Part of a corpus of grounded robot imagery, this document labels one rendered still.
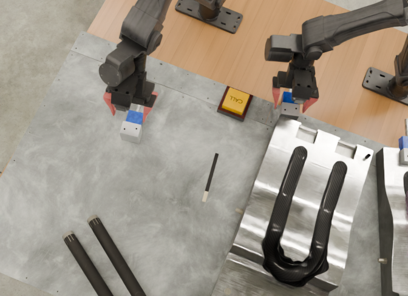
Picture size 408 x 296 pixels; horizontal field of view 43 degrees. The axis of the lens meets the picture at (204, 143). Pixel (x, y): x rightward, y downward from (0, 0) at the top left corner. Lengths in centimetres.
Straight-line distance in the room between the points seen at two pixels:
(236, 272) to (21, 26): 172
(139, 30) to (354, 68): 72
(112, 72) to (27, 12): 154
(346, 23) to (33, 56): 163
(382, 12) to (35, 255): 100
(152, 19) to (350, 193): 65
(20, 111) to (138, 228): 119
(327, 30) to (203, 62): 43
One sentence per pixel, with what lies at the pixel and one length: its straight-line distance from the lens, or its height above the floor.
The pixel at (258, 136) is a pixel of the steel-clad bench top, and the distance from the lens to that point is 145.
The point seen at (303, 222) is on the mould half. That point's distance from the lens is 130.
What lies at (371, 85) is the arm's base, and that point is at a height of 81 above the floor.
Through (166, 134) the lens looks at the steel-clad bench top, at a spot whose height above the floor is 80.
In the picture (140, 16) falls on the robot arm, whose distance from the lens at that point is 116.
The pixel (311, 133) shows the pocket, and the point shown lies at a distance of 142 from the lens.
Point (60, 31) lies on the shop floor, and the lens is 257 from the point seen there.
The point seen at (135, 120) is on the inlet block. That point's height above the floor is 84.
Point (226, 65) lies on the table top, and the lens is 153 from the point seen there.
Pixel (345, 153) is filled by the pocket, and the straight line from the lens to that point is 143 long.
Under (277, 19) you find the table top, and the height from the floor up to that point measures 80.
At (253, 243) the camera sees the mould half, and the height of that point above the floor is 93.
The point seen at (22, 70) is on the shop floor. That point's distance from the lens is 251.
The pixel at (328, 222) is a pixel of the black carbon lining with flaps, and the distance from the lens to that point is 134.
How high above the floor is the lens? 215
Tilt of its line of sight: 70 degrees down
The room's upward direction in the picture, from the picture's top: 9 degrees clockwise
